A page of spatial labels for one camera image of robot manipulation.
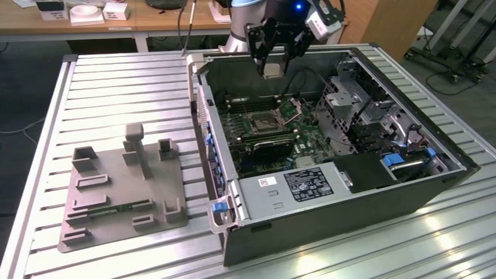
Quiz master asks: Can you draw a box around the coloured wire bundle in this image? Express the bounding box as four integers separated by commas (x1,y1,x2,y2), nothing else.
403,124,427,152

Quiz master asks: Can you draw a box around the white box with black top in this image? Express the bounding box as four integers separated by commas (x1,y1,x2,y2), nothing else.
36,1,67,22

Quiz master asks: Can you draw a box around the black looped wire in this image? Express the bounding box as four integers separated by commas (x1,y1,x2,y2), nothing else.
281,67,332,98

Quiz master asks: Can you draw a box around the black open PC case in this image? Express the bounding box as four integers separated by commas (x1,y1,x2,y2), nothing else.
185,46,481,267

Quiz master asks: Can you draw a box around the silver CPU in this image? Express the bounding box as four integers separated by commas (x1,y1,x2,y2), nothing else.
261,62,284,80

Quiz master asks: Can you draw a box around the black wheeled stand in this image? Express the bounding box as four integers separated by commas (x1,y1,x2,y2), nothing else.
404,0,496,85

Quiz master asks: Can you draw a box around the metal drive cage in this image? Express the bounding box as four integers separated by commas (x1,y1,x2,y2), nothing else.
316,59,388,155

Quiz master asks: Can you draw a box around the wooden cabinet panel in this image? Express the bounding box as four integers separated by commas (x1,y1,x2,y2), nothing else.
340,0,433,63

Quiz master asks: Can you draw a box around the white metal frame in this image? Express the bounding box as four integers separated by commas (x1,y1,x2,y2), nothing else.
424,0,496,52

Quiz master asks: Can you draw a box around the green motherboard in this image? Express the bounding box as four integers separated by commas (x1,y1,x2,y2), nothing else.
216,95,337,180

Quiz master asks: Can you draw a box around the silver chipset heatsink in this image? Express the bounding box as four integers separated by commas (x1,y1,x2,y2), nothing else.
296,156,323,169

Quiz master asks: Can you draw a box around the silver power supply unit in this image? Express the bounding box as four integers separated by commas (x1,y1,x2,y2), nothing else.
236,162,355,220

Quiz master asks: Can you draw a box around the CPU socket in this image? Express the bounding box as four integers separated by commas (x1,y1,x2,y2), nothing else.
247,111,289,137

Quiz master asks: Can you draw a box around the wooden desk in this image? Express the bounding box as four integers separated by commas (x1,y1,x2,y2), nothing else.
0,0,352,53

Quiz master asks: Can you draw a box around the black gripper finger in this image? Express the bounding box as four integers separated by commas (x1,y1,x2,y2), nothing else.
244,24,280,77
281,27,313,73

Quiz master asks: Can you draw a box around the metal socket cover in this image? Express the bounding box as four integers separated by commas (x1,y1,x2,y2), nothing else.
275,97,308,124

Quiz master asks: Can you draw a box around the RAM slot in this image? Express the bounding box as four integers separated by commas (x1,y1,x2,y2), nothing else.
224,99,280,105
223,95,280,102
225,102,280,109

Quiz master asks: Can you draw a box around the white bowl-shaped holder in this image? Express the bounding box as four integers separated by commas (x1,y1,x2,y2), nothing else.
69,5,105,27

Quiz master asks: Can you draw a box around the blue card retainer strip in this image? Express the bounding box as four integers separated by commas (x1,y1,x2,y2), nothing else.
203,121,227,188

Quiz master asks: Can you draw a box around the black graphics card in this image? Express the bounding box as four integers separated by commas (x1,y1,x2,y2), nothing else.
236,136,295,166

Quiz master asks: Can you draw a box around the green RAM stick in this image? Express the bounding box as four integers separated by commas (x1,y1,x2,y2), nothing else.
85,203,136,218

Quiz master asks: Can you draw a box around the small cardboard box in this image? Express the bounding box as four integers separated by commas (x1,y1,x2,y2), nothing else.
208,0,233,24

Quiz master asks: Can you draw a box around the black plastic shroud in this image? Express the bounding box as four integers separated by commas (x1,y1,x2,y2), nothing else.
332,153,400,194

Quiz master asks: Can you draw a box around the black round desk item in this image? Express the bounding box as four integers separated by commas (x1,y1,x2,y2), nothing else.
145,0,180,9

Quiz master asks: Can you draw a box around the grey parts rack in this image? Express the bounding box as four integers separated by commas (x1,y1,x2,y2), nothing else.
56,123,189,254

